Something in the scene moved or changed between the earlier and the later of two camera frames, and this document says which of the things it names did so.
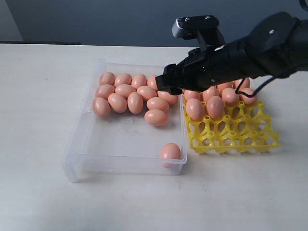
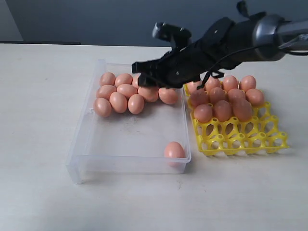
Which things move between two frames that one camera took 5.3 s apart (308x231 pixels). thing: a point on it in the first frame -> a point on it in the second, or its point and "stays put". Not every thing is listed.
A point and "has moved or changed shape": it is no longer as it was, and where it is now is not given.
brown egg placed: [245, 83] has moved or changed shape
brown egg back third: [139, 80] stays put
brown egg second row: [171, 99] stays put
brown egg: [211, 92] -> [216, 94]
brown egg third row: [215, 107] -> [223, 110]
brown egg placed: [224, 85] has moved or changed shape
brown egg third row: [117, 102] stays put
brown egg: [157, 103] -> [242, 110]
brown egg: [230, 96] has moved or changed shape
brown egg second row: [147, 92] stays put
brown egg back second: [122, 79] stays put
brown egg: [189, 94] -> [199, 97]
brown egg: [195, 109] -> [203, 113]
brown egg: [107, 78] stays put
